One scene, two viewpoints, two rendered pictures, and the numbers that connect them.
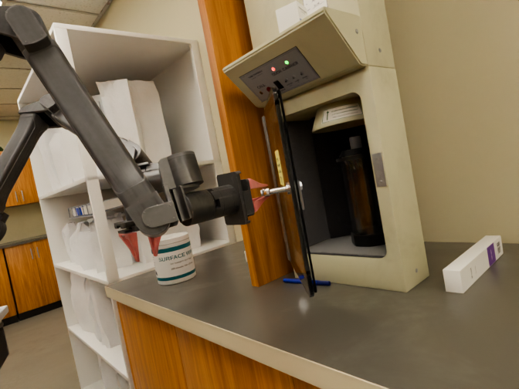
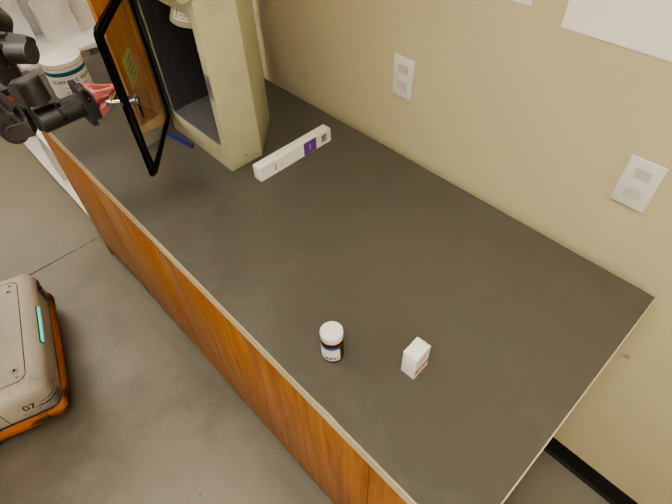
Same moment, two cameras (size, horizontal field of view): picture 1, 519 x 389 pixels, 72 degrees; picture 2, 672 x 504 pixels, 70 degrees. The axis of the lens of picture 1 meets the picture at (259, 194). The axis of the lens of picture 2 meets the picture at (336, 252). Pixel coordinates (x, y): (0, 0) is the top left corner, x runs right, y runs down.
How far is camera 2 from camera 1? 0.89 m
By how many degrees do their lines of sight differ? 45
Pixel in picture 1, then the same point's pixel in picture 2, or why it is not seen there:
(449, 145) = (328, 23)
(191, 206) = (43, 124)
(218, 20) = not seen: outside the picture
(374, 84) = (200, 17)
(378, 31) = not seen: outside the picture
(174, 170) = (23, 94)
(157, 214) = (17, 132)
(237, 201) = (85, 111)
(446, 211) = (322, 80)
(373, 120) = (201, 49)
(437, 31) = not seen: outside the picture
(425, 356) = (196, 230)
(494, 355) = (226, 236)
